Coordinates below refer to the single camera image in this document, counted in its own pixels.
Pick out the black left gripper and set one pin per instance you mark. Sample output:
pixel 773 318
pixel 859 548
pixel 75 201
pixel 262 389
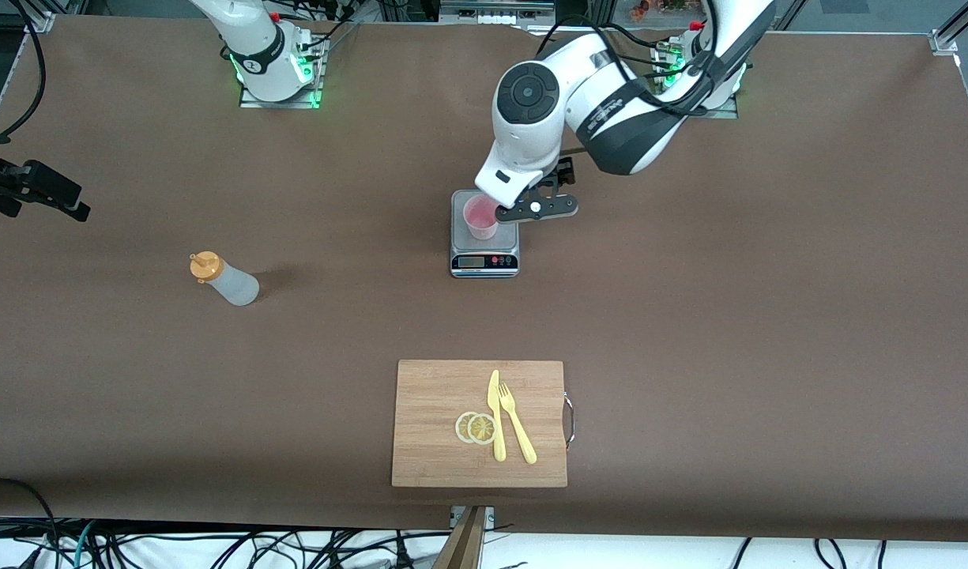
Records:
pixel 563 170

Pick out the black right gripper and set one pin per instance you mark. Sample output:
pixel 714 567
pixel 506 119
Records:
pixel 9 183

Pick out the pink plastic cup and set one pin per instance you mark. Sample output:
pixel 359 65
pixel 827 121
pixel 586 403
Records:
pixel 481 225

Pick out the clear sauce bottle orange cap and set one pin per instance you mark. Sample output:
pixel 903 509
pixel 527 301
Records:
pixel 235 286

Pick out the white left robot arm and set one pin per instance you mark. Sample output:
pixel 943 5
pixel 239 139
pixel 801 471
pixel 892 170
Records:
pixel 610 111

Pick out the silver digital kitchen scale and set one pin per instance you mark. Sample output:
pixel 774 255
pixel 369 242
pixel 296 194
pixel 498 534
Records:
pixel 509 241

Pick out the white power strip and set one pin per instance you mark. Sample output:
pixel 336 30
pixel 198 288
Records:
pixel 497 20

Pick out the brown table cover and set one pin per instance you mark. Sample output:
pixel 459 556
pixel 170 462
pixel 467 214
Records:
pixel 689 316

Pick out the lemon slice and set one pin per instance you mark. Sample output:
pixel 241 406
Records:
pixel 461 427
pixel 481 429

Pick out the yellow plastic fork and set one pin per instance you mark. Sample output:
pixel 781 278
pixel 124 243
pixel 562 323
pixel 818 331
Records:
pixel 523 442

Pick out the wooden cutting board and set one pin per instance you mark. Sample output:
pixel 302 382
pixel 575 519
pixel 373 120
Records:
pixel 428 411

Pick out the yellow plastic knife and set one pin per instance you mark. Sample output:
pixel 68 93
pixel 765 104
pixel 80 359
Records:
pixel 499 442

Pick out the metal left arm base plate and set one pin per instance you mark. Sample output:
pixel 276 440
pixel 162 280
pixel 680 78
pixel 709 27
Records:
pixel 728 114

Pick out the aluminium frame corner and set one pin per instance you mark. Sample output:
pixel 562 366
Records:
pixel 39 20
pixel 946 41

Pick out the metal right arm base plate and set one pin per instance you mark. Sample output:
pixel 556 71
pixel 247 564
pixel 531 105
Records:
pixel 294 102

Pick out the small metal bracket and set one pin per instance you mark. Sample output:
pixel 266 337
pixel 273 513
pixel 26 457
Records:
pixel 490 518

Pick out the wooden post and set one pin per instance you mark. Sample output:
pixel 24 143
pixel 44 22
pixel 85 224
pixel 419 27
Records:
pixel 464 545

